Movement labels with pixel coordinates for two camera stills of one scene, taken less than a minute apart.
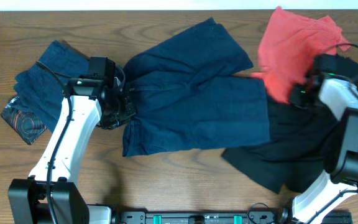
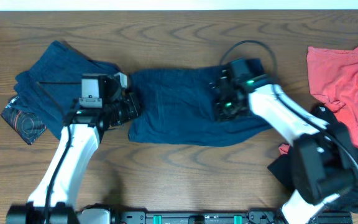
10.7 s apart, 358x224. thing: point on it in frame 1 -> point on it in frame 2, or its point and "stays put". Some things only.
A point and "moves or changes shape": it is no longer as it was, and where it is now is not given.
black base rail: x=230 y=217 stays put
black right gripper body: x=300 y=98 -> x=227 y=109
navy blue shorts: x=188 y=96 moves or changes shape
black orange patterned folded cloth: x=27 y=125 stays put
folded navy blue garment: x=41 y=88 stays put
